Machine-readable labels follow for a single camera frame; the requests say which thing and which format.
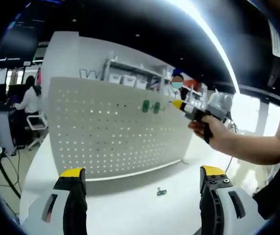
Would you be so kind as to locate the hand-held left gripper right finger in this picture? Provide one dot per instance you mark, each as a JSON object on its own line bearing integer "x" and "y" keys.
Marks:
{"x": 218, "y": 208}

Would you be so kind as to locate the green hook assembly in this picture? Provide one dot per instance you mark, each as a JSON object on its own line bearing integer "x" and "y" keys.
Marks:
{"x": 157, "y": 107}
{"x": 145, "y": 106}
{"x": 161, "y": 192}

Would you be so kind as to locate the grey cabinet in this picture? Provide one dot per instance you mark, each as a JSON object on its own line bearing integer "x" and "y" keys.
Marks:
{"x": 5, "y": 127}

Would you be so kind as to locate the dark hanging screen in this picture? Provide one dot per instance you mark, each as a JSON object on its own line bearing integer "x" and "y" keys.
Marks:
{"x": 17, "y": 41}

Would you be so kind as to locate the white office chair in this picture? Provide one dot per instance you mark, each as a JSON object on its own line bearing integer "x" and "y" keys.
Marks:
{"x": 36, "y": 121}

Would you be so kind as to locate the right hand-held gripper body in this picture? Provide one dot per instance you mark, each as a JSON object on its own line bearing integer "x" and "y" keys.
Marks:
{"x": 216, "y": 107}

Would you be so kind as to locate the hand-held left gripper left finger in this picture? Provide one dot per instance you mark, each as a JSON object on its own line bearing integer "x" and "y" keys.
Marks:
{"x": 56, "y": 208}

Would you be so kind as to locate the person's right hand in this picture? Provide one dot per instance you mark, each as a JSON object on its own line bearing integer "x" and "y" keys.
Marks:
{"x": 218, "y": 132}

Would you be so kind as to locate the ceiling light strip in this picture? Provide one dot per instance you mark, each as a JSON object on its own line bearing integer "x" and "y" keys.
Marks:
{"x": 216, "y": 41}

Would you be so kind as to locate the white storage bin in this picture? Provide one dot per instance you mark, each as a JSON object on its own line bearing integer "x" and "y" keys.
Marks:
{"x": 141, "y": 84}
{"x": 129, "y": 80}
{"x": 115, "y": 78}

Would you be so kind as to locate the person's dark shirt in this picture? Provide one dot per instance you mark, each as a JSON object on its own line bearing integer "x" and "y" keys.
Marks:
{"x": 274, "y": 191}

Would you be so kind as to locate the white perforated mounting plate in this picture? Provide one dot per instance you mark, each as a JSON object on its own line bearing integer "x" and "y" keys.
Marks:
{"x": 105, "y": 132}

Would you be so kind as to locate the white shelving rack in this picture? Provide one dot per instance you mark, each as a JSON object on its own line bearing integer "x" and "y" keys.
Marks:
{"x": 135, "y": 69}

